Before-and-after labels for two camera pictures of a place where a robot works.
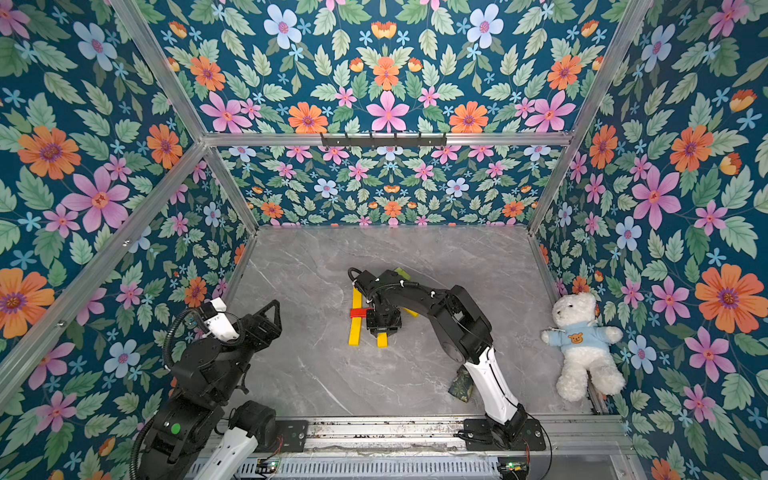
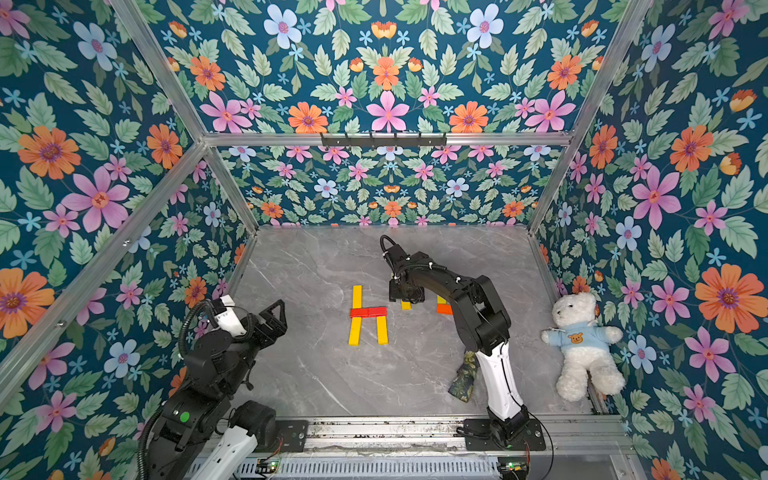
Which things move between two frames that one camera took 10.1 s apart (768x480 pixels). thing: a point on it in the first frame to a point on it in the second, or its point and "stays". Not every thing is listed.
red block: (358, 313) stays
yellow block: (355, 332) stays
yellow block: (382, 340) stays
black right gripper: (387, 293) to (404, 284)
